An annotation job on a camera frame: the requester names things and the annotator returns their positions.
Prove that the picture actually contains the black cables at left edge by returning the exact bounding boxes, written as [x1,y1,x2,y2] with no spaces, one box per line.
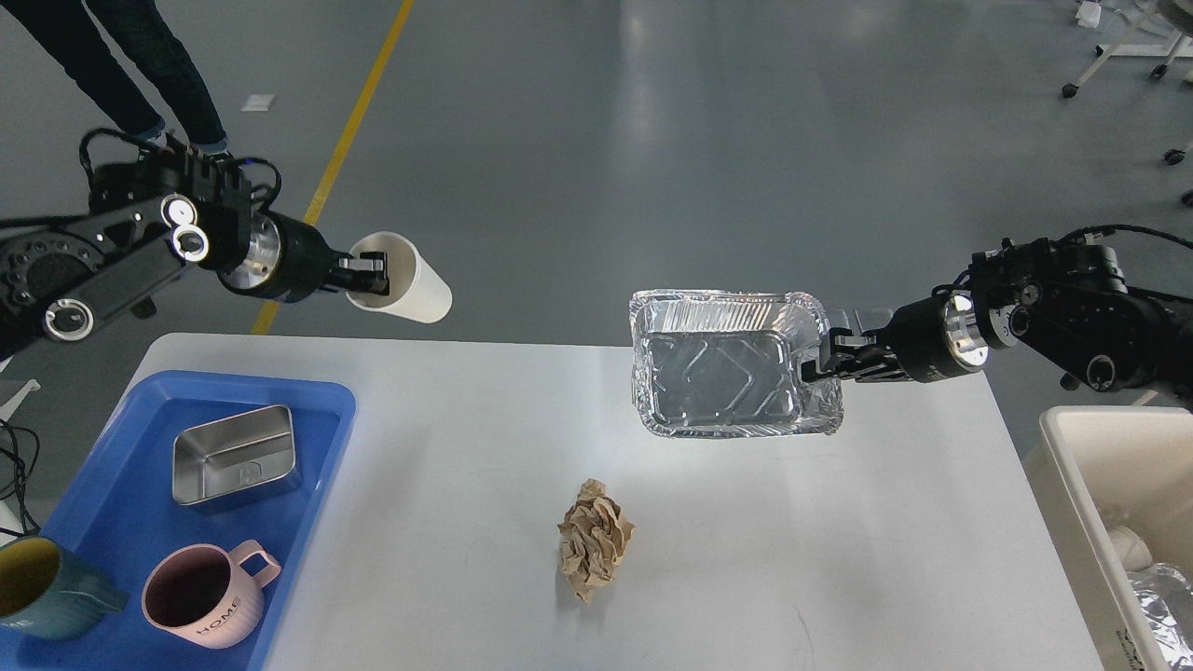
[0,421,42,541]

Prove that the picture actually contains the person in black shirt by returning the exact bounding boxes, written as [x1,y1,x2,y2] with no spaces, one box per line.
[4,1,231,160]

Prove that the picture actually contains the aluminium foil tray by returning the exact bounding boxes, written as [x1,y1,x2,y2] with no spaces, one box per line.
[629,289,843,439]

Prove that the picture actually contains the white paper scrap on floor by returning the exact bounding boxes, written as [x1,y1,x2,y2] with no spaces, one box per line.
[240,93,277,112]

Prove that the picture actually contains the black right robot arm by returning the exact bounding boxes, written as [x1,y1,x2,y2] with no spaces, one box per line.
[801,224,1192,410]

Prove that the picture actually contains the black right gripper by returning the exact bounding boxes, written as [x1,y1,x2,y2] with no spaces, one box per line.
[801,294,989,384]

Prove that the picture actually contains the square stainless steel tray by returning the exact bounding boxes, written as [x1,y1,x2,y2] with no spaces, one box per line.
[171,404,303,515]

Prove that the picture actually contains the brown paper ball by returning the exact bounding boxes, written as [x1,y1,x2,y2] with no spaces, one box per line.
[557,478,636,604]

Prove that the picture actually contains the white paper cup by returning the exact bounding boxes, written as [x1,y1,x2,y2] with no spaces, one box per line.
[347,232,453,324]

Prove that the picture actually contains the blue plastic tray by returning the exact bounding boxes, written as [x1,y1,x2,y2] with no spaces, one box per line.
[4,370,357,670]

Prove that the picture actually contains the beige plastic bin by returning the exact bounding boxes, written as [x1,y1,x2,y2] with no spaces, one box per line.
[1024,406,1192,670]

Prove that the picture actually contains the teal and yellow mug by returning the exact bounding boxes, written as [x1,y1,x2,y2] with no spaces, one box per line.
[1,538,130,640]

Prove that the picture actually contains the white object in bin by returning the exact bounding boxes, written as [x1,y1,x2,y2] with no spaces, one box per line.
[1106,524,1154,572]

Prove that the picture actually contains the white side table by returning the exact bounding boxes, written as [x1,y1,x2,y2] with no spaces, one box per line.
[1,356,41,423]

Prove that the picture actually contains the crumpled foil in bin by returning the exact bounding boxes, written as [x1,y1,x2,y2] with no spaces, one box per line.
[1126,562,1192,670]

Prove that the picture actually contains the white chair legs with castors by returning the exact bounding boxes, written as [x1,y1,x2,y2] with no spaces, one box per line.
[1057,1,1189,210]

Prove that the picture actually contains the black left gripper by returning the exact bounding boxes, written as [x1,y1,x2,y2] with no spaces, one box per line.
[216,213,391,303]

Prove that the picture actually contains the pink mug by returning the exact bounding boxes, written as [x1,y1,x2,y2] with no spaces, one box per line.
[141,540,282,650]

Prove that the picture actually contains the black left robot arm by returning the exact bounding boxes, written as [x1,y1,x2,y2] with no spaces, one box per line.
[1,128,397,361]

